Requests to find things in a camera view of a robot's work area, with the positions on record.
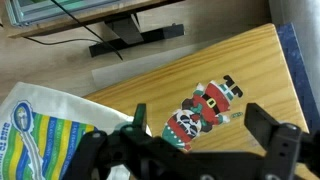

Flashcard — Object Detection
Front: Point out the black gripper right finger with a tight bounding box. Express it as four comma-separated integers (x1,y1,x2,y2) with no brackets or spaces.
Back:
244,102,282,151

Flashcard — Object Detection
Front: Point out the thick black cable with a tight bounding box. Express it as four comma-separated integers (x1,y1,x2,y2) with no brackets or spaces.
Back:
49,0,124,62

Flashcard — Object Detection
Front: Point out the thin black cable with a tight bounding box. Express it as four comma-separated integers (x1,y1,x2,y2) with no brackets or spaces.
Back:
22,35,102,46

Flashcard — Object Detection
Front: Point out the black desk stand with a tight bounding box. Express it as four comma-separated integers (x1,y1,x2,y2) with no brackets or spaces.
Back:
88,13,185,58

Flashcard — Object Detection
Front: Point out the framed picture panel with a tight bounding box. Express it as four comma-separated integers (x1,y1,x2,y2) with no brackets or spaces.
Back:
4,0,134,27

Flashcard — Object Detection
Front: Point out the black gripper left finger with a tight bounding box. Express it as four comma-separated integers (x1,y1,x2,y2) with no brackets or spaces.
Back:
132,103,148,133

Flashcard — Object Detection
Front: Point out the white tote bag colourful print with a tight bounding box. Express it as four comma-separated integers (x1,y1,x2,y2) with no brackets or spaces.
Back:
0,81,153,180

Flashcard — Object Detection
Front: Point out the wooden desk top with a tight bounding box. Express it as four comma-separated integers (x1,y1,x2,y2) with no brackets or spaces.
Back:
6,0,185,39

